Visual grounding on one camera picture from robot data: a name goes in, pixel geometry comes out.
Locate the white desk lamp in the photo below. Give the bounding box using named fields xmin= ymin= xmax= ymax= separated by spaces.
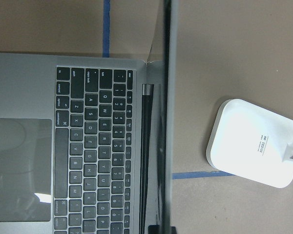
xmin=206 ymin=99 xmax=293 ymax=188

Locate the grey laptop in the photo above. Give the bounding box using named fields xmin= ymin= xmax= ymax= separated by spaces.
xmin=0 ymin=0 xmax=178 ymax=234

